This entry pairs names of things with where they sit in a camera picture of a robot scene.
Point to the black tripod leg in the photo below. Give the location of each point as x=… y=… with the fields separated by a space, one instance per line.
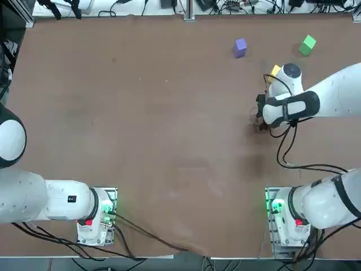
x=52 y=8
x=75 y=8

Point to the purple foam cube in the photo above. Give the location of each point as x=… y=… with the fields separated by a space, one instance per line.
x=240 y=48

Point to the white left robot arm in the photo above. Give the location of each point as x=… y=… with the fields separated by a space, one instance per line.
x=28 y=192

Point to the yellow foam cube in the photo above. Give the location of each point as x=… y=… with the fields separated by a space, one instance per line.
x=274 y=72

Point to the black power adapter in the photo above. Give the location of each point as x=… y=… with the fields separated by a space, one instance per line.
x=207 y=5
x=168 y=2

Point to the green foam cube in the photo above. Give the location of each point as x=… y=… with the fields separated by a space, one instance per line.
x=307 y=45

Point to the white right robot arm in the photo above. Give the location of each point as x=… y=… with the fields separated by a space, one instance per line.
x=338 y=93

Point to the aluminium frame post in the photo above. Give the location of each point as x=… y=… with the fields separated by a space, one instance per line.
x=189 y=11
x=357 y=12
x=28 y=17

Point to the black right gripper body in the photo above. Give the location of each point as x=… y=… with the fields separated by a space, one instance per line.
x=260 y=101

